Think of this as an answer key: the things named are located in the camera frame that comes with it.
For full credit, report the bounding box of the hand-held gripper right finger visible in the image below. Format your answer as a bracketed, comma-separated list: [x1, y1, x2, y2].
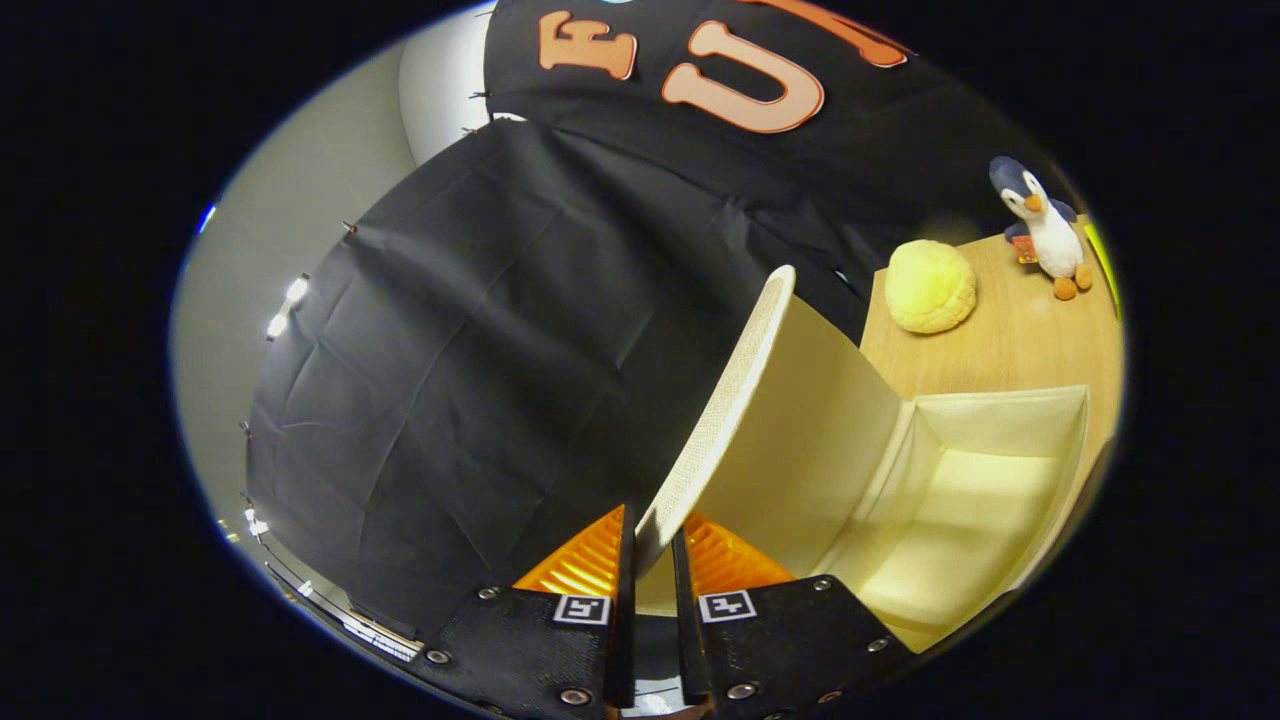
[671, 512, 917, 720]

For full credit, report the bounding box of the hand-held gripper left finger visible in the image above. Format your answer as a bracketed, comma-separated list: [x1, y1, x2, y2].
[410, 505, 638, 720]

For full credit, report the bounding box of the cream storage box lid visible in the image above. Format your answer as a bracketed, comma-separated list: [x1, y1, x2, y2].
[635, 265, 906, 611]

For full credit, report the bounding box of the yellow bun plush toy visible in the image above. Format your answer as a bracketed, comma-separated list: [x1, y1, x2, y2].
[885, 240, 978, 335]

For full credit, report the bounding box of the blue white penguin plush toy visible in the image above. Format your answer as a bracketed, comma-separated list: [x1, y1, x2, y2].
[988, 155, 1094, 301]

